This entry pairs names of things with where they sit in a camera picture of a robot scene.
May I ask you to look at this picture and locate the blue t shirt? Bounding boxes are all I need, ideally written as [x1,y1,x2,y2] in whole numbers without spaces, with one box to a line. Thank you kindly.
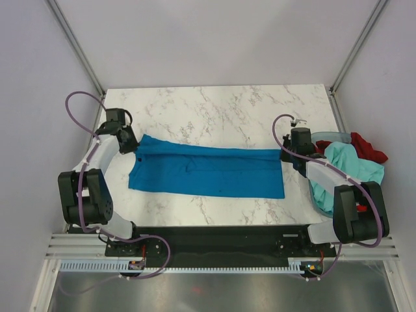
[128,135,285,200]

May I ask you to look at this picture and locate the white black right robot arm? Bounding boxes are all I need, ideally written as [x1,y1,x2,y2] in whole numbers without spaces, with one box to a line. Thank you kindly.
[272,127,389,256]

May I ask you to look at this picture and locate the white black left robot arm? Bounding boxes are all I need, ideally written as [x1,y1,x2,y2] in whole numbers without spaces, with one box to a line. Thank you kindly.
[58,108,143,255]

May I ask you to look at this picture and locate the translucent blue plastic basket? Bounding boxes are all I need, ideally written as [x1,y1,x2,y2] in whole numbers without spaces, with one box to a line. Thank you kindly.
[309,131,358,218]

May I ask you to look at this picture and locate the teal t shirt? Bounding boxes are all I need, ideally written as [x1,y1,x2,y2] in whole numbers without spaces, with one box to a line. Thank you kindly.
[310,142,385,218]

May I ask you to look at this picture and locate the red t shirt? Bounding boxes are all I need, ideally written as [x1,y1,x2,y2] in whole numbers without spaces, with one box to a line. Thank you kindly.
[312,132,389,164]

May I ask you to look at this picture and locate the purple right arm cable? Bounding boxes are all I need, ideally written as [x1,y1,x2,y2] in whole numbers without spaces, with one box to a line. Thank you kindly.
[272,113,383,283]

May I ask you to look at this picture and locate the aluminium left corner post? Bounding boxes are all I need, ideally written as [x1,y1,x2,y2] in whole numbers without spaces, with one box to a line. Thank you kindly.
[45,0,106,97]

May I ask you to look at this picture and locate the aluminium corner post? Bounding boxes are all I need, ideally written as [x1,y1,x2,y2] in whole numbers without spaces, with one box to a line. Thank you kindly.
[328,0,390,96]
[45,0,106,97]

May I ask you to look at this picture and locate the white slotted cable duct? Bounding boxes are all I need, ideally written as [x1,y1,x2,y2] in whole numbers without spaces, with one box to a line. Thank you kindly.
[59,259,320,274]

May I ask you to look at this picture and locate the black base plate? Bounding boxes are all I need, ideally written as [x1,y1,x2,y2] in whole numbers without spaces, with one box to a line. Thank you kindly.
[105,224,335,269]

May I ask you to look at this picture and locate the aluminium right corner post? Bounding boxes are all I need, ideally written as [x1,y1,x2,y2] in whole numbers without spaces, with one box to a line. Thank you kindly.
[328,0,390,96]

